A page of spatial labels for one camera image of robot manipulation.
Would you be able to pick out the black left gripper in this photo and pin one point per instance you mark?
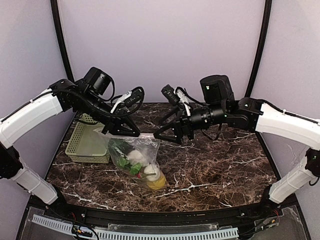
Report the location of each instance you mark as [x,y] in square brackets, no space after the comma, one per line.
[111,124]

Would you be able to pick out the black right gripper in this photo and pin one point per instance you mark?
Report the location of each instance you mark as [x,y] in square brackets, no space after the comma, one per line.
[180,128]

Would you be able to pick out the green bell pepper toy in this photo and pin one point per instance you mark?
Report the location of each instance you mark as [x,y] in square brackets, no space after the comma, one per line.
[121,146]

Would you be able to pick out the clear zip top bag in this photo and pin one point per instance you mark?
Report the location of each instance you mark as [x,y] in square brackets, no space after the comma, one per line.
[145,143]

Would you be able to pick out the white garlic toy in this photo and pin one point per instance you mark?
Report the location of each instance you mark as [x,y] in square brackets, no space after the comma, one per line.
[136,157]

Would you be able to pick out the green leafy vegetable toy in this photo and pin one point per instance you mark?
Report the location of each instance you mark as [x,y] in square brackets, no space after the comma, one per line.
[150,173]

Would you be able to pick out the yellow lemon toy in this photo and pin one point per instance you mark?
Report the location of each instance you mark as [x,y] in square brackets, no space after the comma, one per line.
[158,184]

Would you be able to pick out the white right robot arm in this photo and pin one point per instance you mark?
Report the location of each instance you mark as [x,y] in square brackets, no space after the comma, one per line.
[249,114]

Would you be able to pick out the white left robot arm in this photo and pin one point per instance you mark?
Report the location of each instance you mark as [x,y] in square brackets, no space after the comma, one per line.
[83,96]

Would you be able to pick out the green perforated plastic basket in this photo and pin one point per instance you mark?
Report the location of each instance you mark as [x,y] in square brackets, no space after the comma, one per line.
[85,144]

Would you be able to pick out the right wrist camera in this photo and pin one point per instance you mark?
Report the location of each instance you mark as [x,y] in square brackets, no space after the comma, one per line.
[177,98]

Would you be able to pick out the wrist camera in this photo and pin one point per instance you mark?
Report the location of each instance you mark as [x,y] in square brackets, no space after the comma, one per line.
[132,97]
[177,98]

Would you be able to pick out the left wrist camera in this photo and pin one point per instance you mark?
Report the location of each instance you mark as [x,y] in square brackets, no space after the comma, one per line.
[132,97]

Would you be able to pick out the white slotted cable duct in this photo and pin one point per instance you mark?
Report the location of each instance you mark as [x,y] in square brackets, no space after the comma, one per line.
[136,232]

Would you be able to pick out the black front table rail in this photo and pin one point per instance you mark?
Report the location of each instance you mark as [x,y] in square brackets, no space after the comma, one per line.
[103,204]

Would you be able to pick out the black right frame post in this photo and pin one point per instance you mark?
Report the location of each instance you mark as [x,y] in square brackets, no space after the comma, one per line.
[260,47]

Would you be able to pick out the black frame post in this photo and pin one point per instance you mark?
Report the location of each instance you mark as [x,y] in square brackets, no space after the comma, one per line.
[260,47]
[61,40]

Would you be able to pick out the black left frame post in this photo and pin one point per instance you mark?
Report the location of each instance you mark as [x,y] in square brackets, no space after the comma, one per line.
[61,40]

